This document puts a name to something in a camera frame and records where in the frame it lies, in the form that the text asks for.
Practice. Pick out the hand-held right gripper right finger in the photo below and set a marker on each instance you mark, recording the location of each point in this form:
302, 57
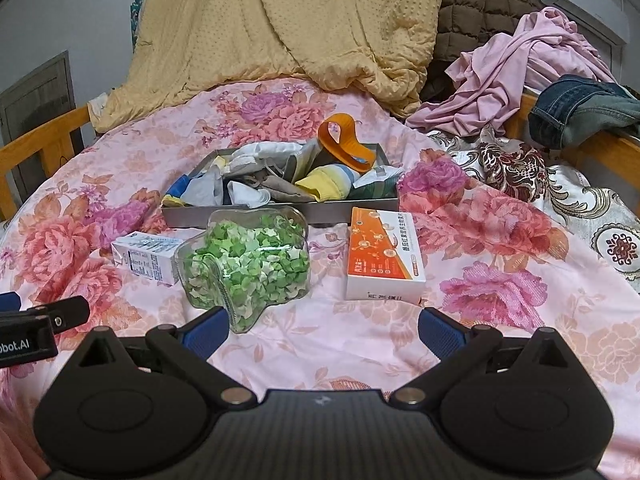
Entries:
442, 332

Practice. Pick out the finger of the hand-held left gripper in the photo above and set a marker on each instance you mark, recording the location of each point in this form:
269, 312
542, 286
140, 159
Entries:
70, 314
9, 302

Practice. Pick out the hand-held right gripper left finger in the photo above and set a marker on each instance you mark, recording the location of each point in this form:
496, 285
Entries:
205, 332

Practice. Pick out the grey tray with frog painting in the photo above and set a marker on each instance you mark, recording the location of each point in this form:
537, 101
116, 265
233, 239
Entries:
240, 216

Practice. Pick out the grey fabric face mask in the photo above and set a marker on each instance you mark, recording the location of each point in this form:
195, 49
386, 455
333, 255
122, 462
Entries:
202, 190

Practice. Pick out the white sock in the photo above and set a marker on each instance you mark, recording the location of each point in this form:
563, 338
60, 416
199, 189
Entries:
250, 195

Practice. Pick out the packaged face mask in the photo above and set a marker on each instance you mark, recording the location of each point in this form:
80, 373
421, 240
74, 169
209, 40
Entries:
375, 187

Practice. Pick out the yellow and blue sock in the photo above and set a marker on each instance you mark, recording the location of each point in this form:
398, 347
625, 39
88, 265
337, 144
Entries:
325, 182

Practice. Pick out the white face mask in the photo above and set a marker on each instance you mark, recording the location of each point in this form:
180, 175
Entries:
270, 152

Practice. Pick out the orange band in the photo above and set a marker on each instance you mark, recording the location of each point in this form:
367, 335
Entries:
350, 150

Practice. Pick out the star jar of green paper stars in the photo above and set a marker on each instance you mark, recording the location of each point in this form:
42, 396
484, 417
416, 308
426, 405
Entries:
240, 260

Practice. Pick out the small white milk carton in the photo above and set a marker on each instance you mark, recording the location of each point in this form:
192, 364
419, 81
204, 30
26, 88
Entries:
145, 260

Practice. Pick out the pink floral bedsheet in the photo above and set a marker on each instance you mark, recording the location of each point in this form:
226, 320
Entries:
500, 260

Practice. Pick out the orange and white medicine box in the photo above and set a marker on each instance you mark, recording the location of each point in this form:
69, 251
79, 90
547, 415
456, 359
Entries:
385, 255

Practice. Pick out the pink fleece blanket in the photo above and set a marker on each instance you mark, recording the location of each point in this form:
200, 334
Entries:
15, 440

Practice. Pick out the dark door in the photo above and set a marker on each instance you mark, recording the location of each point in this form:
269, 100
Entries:
35, 105

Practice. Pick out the blue jeans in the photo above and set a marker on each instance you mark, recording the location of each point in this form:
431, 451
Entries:
575, 110

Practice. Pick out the pink garment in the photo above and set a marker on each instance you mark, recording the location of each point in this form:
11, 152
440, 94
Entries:
500, 75

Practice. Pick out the yellow quilt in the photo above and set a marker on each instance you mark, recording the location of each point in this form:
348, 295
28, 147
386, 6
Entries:
250, 25

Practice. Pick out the brown quilted blanket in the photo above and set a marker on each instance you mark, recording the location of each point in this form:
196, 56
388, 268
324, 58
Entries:
475, 5

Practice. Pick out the wooden bed rail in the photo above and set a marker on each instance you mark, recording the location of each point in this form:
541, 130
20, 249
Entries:
40, 137
610, 152

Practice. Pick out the teal wall poster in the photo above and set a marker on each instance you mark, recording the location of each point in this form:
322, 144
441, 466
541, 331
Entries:
136, 15

